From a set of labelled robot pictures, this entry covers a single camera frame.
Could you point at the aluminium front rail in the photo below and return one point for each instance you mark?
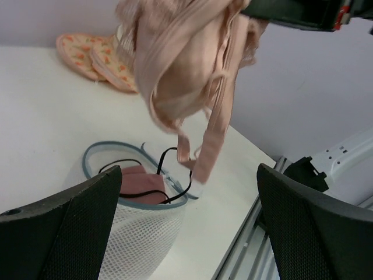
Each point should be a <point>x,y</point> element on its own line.
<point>250,254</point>

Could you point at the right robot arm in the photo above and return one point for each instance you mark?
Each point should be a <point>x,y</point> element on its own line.
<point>308,99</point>

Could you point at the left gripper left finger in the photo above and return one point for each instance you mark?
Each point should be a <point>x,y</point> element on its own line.
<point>63,236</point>

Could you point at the dark pink black-strap bra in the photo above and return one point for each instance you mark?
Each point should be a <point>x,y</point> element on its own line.
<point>142,187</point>

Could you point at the white mesh laundry bag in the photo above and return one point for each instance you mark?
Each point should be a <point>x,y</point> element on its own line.
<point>141,235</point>

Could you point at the peach pink bra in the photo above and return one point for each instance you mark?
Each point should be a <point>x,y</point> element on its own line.
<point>185,57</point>

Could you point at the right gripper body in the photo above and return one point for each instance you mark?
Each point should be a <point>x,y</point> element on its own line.
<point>309,15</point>

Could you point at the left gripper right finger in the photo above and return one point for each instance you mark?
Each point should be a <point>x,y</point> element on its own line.
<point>313,235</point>

